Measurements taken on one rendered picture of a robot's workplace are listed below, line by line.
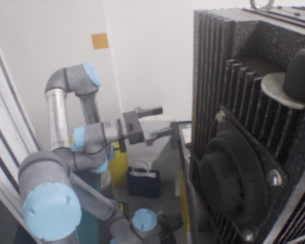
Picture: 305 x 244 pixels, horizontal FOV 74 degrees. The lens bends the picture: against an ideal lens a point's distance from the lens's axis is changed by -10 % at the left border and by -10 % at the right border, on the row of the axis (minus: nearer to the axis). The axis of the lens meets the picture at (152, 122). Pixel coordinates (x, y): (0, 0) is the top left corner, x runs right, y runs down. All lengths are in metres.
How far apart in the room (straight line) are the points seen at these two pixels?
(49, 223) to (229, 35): 0.57
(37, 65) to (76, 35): 0.36
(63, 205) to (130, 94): 1.29
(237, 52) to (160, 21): 0.96
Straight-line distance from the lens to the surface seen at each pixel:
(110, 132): 0.74
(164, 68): 1.58
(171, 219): 0.89
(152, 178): 1.88
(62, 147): 0.86
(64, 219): 0.50
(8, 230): 1.21
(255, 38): 0.60
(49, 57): 1.62
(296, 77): 0.40
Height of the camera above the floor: 1.71
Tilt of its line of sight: 35 degrees down
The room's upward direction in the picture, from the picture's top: 5 degrees counter-clockwise
